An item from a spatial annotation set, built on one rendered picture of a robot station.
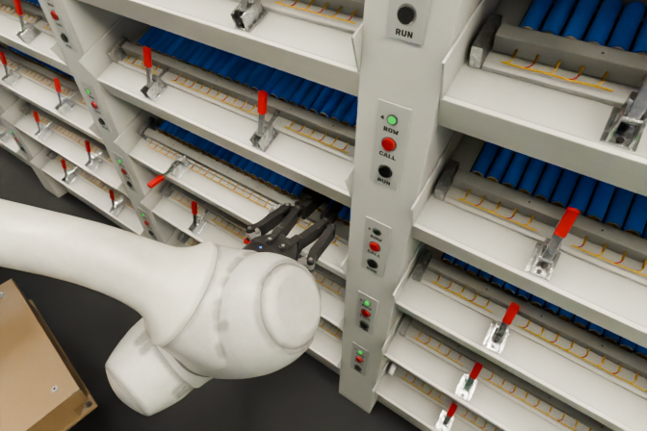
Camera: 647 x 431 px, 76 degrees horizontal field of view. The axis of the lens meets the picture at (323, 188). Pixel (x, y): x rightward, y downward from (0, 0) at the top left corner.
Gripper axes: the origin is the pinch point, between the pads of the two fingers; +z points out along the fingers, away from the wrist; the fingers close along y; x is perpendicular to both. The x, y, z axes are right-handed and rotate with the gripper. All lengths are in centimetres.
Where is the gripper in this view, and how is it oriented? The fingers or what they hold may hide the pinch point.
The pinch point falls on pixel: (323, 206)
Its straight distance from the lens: 74.6
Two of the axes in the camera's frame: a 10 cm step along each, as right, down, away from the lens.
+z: 5.3, -4.6, 7.1
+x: 0.8, -8.1, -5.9
